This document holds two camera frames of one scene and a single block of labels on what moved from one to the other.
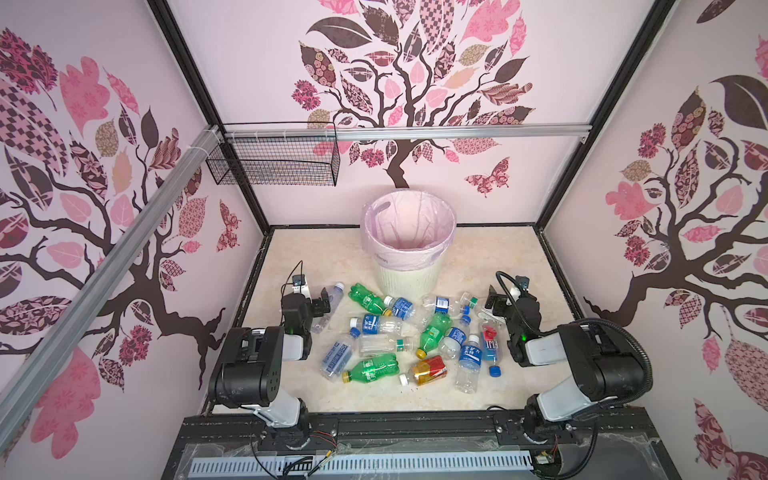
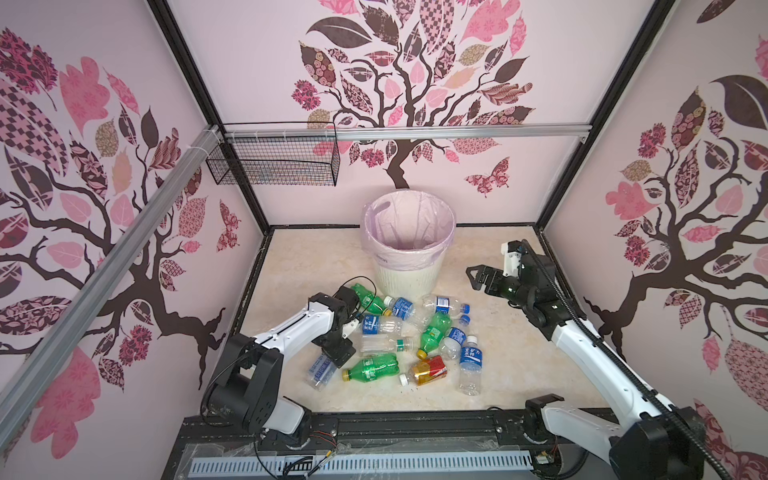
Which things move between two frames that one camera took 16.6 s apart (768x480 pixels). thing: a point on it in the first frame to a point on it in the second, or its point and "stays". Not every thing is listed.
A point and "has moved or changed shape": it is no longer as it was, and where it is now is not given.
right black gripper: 501,301 to 491,289
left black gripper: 318,308 to 340,354
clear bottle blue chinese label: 380,325 stays
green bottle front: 379,366 stays
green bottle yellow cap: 437,327 stays
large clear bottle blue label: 337,356 has moved or changed shape
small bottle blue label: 450,346 stays
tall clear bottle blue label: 467,376 stays
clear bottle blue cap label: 431,304 stays
